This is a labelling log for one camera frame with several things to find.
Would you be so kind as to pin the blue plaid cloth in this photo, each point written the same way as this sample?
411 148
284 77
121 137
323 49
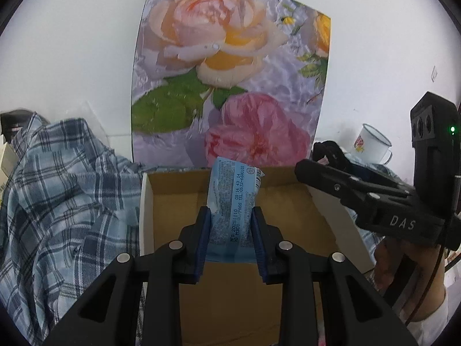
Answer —
65 202

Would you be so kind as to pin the blue plastic packet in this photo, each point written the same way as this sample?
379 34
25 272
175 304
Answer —
230 194

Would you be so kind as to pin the dark object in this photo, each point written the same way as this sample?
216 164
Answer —
14 119

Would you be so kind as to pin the person's right forearm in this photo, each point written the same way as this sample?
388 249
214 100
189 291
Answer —
430 328

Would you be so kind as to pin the person's right hand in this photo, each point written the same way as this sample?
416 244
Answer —
428 281

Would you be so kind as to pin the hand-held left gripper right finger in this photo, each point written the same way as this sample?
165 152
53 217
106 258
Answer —
258 245

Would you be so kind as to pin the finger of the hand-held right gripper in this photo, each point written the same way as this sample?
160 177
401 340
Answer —
331 180
329 151

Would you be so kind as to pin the floral rose poster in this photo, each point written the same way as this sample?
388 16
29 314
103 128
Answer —
234 61

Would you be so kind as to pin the cardboard box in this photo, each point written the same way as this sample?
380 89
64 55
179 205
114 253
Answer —
230 299

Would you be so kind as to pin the white wall socket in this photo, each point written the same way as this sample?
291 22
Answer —
434 74

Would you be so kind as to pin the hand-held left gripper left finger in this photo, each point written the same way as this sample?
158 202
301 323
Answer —
201 245

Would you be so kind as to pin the white cardboard carton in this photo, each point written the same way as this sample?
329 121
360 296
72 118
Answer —
6 158

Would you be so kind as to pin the white enamel mug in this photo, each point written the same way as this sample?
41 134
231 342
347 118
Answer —
374 147

